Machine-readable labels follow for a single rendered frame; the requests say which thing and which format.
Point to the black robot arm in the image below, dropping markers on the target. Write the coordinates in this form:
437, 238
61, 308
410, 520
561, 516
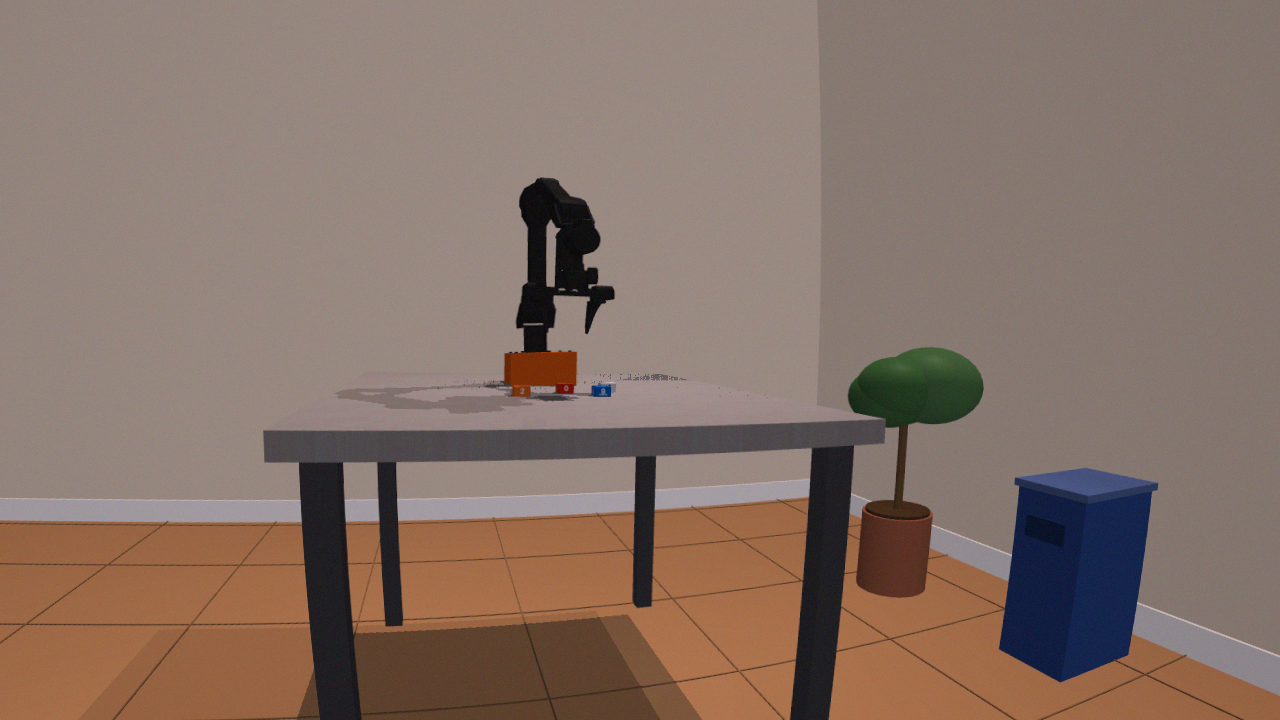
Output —
541, 202

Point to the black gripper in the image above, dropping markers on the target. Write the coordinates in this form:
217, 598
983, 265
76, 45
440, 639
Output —
537, 292

